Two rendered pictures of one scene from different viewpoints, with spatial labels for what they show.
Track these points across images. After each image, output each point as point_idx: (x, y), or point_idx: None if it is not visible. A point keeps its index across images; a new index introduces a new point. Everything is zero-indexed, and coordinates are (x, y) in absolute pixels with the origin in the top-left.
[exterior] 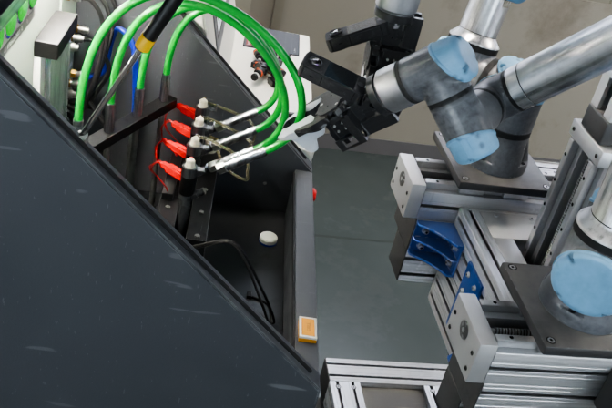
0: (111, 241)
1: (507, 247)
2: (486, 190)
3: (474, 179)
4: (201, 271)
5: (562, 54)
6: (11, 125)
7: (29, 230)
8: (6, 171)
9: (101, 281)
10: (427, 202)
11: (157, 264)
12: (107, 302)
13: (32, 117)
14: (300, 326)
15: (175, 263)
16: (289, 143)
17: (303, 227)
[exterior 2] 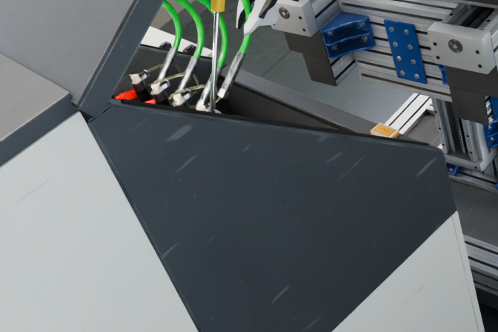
0: (281, 167)
1: None
2: None
3: None
4: (340, 135)
5: None
6: (181, 141)
7: (230, 211)
8: (196, 180)
9: (290, 204)
10: (317, 11)
11: (315, 155)
12: (301, 216)
13: (192, 123)
14: (379, 134)
15: (324, 144)
16: (199, 58)
17: (281, 93)
